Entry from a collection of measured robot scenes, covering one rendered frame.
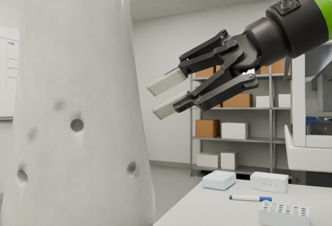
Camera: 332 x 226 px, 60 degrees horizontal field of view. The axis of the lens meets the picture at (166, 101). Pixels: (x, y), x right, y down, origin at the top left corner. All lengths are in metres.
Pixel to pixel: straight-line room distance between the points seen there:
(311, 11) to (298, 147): 0.98
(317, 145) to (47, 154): 1.26
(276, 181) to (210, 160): 3.55
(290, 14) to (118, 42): 0.29
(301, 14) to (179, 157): 4.91
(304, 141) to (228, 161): 3.24
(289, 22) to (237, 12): 4.69
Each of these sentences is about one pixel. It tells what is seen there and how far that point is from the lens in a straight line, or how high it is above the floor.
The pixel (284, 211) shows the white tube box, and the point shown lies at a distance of 0.88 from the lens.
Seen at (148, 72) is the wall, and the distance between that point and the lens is 5.56.
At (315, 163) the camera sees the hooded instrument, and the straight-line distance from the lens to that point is 1.41.
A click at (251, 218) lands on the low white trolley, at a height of 0.76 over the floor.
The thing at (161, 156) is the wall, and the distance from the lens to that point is 5.45.
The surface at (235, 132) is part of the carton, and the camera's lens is 4.44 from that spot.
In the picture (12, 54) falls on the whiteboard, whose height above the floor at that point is 1.72.
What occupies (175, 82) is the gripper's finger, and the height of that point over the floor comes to 1.12.
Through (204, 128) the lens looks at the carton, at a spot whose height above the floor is 0.77.
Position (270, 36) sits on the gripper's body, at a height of 1.18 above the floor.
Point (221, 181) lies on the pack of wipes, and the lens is 1.15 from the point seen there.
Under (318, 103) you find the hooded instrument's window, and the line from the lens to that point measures 1.41.
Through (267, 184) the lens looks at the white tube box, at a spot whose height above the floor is 0.79.
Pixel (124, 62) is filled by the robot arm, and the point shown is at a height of 1.11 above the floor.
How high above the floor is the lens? 1.07
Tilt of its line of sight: 1 degrees up
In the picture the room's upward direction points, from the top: straight up
